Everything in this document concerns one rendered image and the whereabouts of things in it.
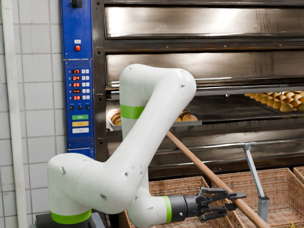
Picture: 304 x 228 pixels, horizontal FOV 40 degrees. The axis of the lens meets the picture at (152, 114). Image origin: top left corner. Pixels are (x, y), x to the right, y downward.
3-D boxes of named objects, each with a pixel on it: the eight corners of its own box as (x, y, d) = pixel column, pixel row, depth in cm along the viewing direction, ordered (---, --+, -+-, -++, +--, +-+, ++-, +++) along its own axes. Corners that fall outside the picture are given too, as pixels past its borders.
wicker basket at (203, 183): (115, 226, 257) (114, 184, 250) (201, 214, 272) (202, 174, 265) (134, 273, 211) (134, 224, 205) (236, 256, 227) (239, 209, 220)
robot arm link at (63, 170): (77, 232, 119) (75, 168, 114) (40, 216, 128) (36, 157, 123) (107, 214, 129) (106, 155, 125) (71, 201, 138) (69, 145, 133)
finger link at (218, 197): (197, 201, 151) (196, 198, 151) (225, 193, 154) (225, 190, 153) (201, 206, 148) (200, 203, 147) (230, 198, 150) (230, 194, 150)
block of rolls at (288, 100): (242, 95, 345) (242, 88, 344) (293, 92, 357) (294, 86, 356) (283, 113, 288) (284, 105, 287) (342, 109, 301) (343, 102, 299)
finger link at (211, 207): (201, 208, 148) (200, 212, 148) (229, 210, 151) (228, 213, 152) (197, 203, 152) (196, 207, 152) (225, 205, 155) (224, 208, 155)
